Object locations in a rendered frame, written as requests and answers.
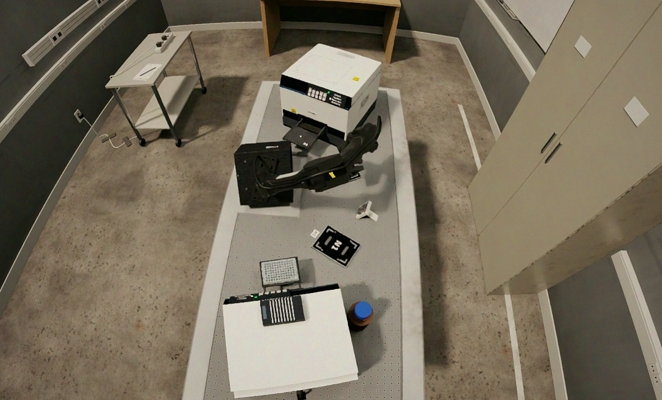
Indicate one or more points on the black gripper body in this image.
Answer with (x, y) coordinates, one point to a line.
(354, 168)

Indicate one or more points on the brown bottle with blue cap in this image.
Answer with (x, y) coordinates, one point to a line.
(359, 316)

